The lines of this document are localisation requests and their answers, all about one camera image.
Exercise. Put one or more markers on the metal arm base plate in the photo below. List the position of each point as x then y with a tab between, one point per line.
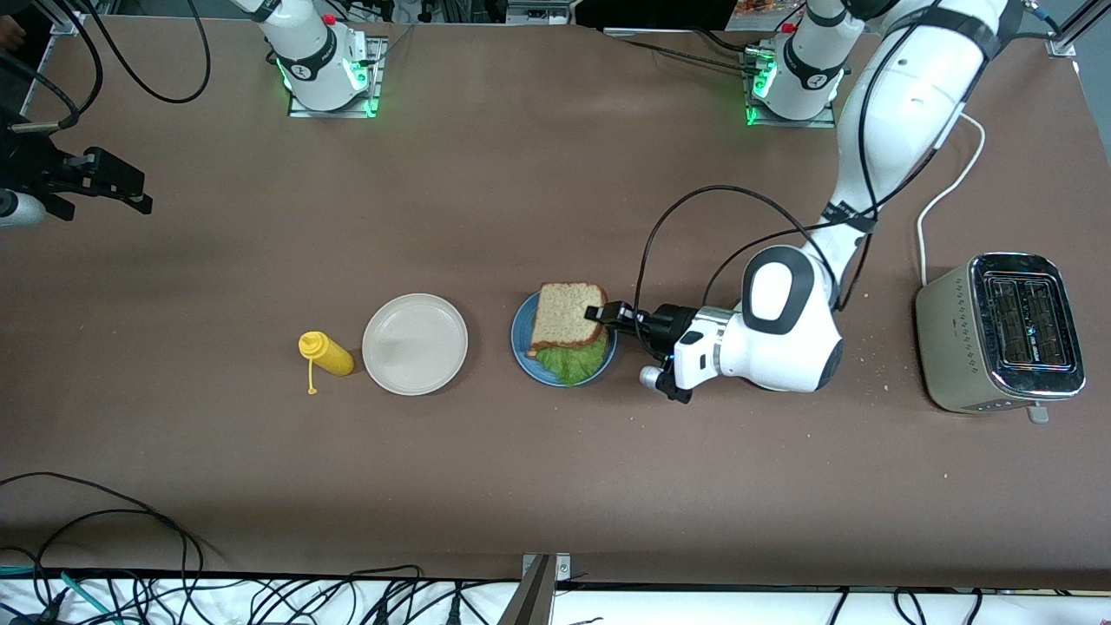
375	87
768	120

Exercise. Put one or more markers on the blue plate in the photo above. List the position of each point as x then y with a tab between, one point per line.
521	343

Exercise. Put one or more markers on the beige chrome toaster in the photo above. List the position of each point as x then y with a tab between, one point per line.
950	347

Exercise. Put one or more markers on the yellow squeeze bottle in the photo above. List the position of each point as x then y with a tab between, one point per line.
330	354

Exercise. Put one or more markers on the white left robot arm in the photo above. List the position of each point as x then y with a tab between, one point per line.
903	104

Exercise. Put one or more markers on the beige plate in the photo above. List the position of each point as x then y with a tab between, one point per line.
415	345

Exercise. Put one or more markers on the metal table bracket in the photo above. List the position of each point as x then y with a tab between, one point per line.
534	599

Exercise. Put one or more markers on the aluminium frame profile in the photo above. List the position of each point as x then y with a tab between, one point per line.
1072	30

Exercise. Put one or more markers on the green lettuce leaf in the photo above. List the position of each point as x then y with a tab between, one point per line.
573	363

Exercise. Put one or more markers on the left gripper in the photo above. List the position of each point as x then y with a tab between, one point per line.
667	324

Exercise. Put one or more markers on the orange food items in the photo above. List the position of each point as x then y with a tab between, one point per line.
759	8

